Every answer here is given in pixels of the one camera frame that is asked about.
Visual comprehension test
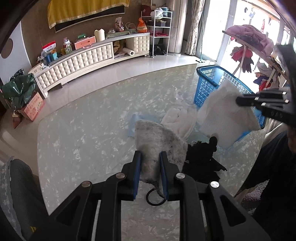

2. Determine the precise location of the grey speckled cloth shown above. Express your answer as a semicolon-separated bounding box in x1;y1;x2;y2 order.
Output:
134;121;188;197

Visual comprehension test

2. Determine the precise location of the white fluffy towel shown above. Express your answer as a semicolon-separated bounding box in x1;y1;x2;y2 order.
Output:
161;104;197;140

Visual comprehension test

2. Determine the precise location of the white waffle towel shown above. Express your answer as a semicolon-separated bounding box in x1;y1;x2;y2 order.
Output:
197;80;261;149

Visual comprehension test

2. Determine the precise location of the wooden clothes drying rack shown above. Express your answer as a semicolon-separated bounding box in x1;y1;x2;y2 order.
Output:
222;31;288;88

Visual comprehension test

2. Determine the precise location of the light blue cloth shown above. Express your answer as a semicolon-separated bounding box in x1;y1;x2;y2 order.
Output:
128;113;160;138

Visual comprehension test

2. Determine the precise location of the pink clothes pile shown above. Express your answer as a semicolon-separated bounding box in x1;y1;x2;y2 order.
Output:
226;25;274;56

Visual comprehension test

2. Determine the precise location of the blue plastic laundry basket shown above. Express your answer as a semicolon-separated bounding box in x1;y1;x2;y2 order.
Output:
194;65;266;141

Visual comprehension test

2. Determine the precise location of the paper towel roll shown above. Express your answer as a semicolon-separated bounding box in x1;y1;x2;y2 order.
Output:
122;48;134;56

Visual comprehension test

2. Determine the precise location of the silver standing air conditioner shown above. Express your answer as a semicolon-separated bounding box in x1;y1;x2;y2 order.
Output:
166;0;188;55

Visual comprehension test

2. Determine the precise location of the white tufted television cabinet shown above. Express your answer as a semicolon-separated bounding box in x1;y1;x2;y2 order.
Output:
29;33;150;98

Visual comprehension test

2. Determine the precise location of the pink printed cardboard box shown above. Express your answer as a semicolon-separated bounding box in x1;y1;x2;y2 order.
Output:
19;92;45;121

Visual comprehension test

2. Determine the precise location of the patterned beige curtain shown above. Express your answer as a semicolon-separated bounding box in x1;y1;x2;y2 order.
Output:
185;0;205;55

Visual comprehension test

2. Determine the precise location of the pink drawer box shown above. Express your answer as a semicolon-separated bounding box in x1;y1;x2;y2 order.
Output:
74;36;96;50

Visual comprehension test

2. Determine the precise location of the white plastic jug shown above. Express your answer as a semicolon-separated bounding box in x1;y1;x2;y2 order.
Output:
94;29;105;43

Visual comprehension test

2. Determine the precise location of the orange bag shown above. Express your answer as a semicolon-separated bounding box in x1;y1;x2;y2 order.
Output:
137;18;147;33

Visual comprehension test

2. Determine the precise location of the white metal shelf rack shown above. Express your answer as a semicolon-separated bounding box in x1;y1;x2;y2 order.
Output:
140;6;173;57

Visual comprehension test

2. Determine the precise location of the green plastic bag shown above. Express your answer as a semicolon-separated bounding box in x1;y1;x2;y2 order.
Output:
1;73;37;110

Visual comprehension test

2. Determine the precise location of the red white gift box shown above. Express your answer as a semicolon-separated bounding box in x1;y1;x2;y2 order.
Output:
41;41;56;56

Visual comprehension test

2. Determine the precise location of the yellow television cover cloth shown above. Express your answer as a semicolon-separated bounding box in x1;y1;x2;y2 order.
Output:
47;0;130;29

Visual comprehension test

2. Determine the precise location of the black wall television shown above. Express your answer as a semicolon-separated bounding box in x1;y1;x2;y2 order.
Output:
54;6;125;33

